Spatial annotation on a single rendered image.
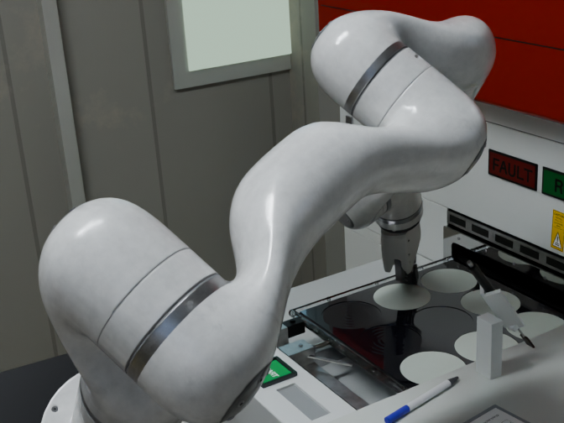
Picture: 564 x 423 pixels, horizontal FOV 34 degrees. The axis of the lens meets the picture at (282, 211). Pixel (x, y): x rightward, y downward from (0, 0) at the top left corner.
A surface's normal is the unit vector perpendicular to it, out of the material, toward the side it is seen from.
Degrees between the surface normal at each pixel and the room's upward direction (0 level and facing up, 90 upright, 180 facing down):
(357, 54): 61
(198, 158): 90
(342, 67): 82
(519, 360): 0
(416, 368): 0
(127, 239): 38
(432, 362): 0
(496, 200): 90
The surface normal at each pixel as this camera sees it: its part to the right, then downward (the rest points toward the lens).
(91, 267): -0.20, -0.11
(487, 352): -0.85, 0.24
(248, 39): 0.48, 0.29
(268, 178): -0.26, -0.67
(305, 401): -0.06, -0.93
